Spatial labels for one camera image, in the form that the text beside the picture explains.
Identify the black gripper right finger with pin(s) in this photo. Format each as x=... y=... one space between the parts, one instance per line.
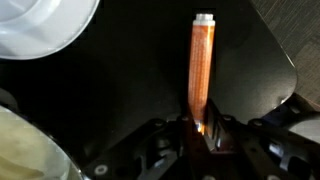
x=259 y=150

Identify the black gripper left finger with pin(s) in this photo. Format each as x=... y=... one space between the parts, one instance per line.
x=157 y=150

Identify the orange marker pen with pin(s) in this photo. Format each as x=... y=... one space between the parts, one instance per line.
x=201 y=50

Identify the metal bowl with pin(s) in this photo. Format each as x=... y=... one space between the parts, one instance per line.
x=26 y=153

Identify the white plate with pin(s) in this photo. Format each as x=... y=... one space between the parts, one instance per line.
x=31 y=29

